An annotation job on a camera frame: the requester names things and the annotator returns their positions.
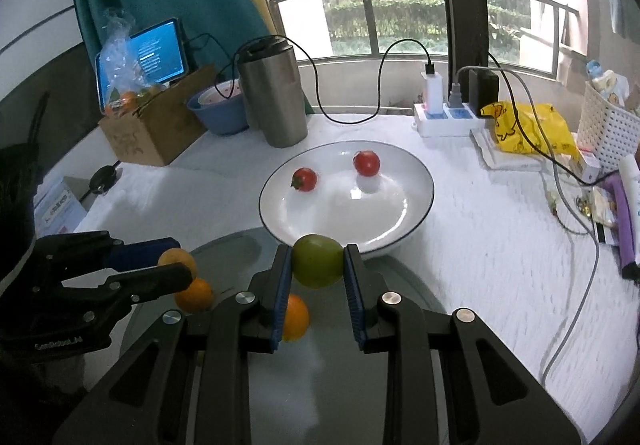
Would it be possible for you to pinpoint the white folded cloth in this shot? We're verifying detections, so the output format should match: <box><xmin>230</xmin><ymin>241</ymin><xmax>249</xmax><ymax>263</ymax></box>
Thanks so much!
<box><xmin>470</xmin><ymin>128</ymin><xmax>551</xmax><ymax>171</ymax></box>

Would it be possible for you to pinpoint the clear plastic bag of mandarins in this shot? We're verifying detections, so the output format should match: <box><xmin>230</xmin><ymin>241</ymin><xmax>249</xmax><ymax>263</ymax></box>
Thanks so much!
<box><xmin>100</xmin><ymin>8</ymin><xmax>169</xmax><ymax>119</ymax></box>

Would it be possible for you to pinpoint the black charging cable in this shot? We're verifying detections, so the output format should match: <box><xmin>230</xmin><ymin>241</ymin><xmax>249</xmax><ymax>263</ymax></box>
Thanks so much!
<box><xmin>182</xmin><ymin>32</ymin><xmax>437</xmax><ymax>126</ymax></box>

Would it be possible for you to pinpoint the purple pouch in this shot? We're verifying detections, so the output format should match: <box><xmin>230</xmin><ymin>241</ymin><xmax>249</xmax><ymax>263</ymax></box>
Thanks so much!
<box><xmin>599</xmin><ymin>174</ymin><xmax>640</xmax><ymax>282</ymax></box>

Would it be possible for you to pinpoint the tablet with blue screen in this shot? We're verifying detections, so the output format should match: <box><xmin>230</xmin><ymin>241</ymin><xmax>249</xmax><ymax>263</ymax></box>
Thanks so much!
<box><xmin>95</xmin><ymin>18</ymin><xmax>190</xmax><ymax>111</ymax></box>

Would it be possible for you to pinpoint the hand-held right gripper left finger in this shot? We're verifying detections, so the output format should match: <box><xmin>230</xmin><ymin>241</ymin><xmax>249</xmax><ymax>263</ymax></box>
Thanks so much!
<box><xmin>52</xmin><ymin>244</ymin><xmax>294</xmax><ymax>445</ymax></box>

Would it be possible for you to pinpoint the printed white packet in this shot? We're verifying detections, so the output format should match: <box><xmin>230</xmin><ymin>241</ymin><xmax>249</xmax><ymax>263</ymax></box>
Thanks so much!
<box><xmin>586</xmin><ymin>60</ymin><xmax>632</xmax><ymax>107</ymax></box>

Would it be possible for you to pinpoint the black window post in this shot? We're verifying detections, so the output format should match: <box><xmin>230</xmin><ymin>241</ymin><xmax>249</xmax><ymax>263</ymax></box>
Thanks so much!
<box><xmin>430</xmin><ymin>0</ymin><xmax>490</xmax><ymax>107</ymax></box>

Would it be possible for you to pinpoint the white plate with dark rim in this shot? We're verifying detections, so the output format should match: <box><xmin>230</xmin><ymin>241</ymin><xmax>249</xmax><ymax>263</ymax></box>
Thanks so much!
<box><xmin>258</xmin><ymin>140</ymin><xmax>435</xmax><ymax>261</ymax></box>

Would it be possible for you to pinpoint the green round fruit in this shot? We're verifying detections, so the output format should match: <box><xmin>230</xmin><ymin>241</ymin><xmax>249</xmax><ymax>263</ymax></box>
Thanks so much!
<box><xmin>291</xmin><ymin>234</ymin><xmax>346</xmax><ymax>289</ymax></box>

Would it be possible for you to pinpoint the white power strip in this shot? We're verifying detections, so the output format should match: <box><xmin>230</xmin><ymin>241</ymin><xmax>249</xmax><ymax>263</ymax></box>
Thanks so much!
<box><xmin>413</xmin><ymin>102</ymin><xmax>489</xmax><ymax>138</ymax></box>

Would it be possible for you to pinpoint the cardboard box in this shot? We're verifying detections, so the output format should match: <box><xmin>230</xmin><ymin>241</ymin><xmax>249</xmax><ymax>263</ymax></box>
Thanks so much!
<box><xmin>98</xmin><ymin>65</ymin><xmax>219</xmax><ymax>168</ymax></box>

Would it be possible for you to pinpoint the black round gadget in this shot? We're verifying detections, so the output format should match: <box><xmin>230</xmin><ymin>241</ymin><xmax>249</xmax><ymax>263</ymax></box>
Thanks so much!
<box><xmin>89</xmin><ymin>165</ymin><xmax>120</xmax><ymax>196</ymax></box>

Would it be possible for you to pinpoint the orange mandarin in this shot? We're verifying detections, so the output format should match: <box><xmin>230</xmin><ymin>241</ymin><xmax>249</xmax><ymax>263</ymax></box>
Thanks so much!
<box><xmin>281</xmin><ymin>294</ymin><xmax>311</xmax><ymax>342</ymax></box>
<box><xmin>174</xmin><ymin>277</ymin><xmax>214</xmax><ymax>314</ymax></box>
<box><xmin>158</xmin><ymin>248</ymin><xmax>199</xmax><ymax>277</ymax></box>

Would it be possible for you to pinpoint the red tomato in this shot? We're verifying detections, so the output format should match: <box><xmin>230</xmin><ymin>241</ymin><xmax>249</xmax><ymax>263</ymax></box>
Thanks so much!
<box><xmin>291</xmin><ymin>168</ymin><xmax>319</xmax><ymax>193</ymax></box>
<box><xmin>353</xmin><ymin>150</ymin><xmax>381</xmax><ymax>177</ymax></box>

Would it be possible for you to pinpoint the black power adapter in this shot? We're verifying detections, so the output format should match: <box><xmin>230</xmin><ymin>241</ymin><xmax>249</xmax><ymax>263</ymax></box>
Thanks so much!
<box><xmin>468</xmin><ymin>70</ymin><xmax>501</xmax><ymax>114</ymax></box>

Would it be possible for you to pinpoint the grey round mat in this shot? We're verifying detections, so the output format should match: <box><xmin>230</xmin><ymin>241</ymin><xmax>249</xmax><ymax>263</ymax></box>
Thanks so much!
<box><xmin>119</xmin><ymin>229</ymin><xmax>451</xmax><ymax>445</ymax></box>

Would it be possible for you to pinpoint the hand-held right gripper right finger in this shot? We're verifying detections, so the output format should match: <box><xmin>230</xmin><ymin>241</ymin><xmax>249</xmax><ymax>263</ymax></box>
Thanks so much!
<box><xmin>343</xmin><ymin>244</ymin><xmax>586</xmax><ymax>445</ymax></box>

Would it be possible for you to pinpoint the white tube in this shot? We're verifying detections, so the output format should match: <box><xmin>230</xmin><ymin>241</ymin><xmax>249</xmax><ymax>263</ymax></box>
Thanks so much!
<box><xmin>618</xmin><ymin>154</ymin><xmax>640</xmax><ymax>234</ymax></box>

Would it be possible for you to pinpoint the yellow cloth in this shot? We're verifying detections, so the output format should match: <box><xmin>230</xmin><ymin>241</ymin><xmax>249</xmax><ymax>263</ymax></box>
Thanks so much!
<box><xmin>481</xmin><ymin>101</ymin><xmax>582</xmax><ymax>161</ymax></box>

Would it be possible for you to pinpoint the white charger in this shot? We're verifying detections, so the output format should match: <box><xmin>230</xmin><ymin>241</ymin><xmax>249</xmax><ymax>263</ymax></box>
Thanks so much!
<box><xmin>422</xmin><ymin>72</ymin><xmax>445</xmax><ymax>115</ymax></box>

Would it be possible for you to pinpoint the pink bowl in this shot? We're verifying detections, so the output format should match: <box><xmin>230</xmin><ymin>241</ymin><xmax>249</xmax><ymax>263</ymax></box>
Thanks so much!
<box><xmin>197</xmin><ymin>80</ymin><xmax>245</xmax><ymax>107</ymax></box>

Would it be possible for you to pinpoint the small white carton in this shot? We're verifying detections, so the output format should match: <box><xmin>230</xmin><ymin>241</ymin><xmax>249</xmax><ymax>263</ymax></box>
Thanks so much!
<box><xmin>567</xmin><ymin>152</ymin><xmax>602</xmax><ymax>184</ymax></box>

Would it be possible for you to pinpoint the blue bowl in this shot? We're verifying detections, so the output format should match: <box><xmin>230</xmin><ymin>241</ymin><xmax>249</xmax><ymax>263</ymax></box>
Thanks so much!
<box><xmin>187</xmin><ymin>84</ymin><xmax>250</xmax><ymax>135</ymax></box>

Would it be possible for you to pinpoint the white plastic basket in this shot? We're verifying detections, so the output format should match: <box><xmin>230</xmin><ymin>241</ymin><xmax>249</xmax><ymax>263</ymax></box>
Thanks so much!
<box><xmin>576</xmin><ymin>80</ymin><xmax>640</xmax><ymax>171</ymax></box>

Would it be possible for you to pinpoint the black adapter cable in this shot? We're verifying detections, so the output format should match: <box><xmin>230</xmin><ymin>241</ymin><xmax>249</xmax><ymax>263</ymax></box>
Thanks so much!
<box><xmin>486</xmin><ymin>51</ymin><xmax>622</xmax><ymax>187</ymax></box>

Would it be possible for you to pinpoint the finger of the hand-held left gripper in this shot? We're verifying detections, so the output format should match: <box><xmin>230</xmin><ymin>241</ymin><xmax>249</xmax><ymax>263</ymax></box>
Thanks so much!
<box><xmin>59</xmin><ymin>263</ymin><xmax>194</xmax><ymax>327</ymax></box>
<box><xmin>36</xmin><ymin>231</ymin><xmax>182</xmax><ymax>277</ymax></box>

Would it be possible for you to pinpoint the grey power cable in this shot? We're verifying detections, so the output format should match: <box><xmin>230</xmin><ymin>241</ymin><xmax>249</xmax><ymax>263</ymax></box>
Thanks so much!
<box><xmin>450</xmin><ymin>66</ymin><xmax>602</xmax><ymax>389</ymax></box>

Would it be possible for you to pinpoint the stainless steel thermos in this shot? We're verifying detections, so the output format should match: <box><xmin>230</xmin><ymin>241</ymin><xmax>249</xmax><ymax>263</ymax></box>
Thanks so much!
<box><xmin>235</xmin><ymin>36</ymin><xmax>309</xmax><ymax>149</ymax></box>

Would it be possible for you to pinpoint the tissue box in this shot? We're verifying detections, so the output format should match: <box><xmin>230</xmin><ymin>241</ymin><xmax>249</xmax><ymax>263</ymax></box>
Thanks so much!
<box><xmin>32</xmin><ymin>175</ymin><xmax>89</xmax><ymax>237</ymax></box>

